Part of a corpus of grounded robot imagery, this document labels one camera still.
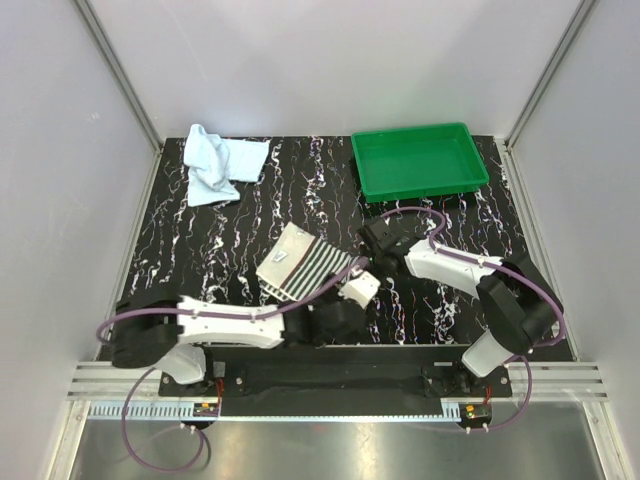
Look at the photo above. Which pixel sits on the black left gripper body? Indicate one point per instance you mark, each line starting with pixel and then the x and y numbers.
pixel 328 299

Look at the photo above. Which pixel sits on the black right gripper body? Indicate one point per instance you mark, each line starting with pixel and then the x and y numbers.
pixel 374 258

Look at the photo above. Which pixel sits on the green white striped towel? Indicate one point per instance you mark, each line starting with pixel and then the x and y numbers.
pixel 299 264

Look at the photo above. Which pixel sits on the light blue towel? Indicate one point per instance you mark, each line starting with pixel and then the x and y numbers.
pixel 215 163

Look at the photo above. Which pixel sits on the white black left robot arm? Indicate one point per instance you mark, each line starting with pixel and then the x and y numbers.
pixel 169 332

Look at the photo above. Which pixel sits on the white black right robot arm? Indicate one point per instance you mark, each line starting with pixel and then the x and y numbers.
pixel 520 309

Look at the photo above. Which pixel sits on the green plastic tray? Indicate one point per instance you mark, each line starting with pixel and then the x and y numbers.
pixel 418 162

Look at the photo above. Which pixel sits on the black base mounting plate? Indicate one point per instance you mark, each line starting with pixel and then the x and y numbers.
pixel 373 380

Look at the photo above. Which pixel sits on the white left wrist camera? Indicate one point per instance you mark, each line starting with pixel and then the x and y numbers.
pixel 361 289

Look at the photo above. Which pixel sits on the left cable junction box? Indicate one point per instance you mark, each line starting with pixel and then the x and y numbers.
pixel 206 409

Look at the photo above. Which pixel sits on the cable junction box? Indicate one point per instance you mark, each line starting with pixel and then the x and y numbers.
pixel 206 409
pixel 478 412

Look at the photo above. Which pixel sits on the right cable junction box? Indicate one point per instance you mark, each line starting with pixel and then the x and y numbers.
pixel 478 412

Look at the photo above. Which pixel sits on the aluminium frame rail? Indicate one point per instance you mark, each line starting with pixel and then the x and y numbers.
pixel 546 381

